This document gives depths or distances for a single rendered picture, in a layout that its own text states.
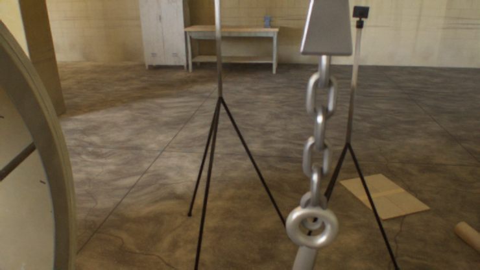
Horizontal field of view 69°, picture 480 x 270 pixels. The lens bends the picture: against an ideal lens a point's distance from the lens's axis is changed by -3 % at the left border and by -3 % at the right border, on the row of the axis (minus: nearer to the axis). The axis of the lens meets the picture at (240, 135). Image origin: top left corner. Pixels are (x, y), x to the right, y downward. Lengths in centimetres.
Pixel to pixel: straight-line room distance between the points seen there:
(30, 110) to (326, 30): 111
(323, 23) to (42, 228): 142
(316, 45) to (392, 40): 833
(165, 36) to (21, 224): 653
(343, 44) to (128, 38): 895
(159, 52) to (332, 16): 769
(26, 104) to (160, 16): 666
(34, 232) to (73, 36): 847
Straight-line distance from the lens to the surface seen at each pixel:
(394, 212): 285
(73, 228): 152
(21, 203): 157
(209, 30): 727
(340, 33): 23
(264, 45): 833
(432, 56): 885
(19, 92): 122
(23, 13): 495
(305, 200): 27
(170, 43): 778
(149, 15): 787
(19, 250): 163
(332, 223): 28
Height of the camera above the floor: 148
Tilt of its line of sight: 21 degrees down
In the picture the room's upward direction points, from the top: 1 degrees counter-clockwise
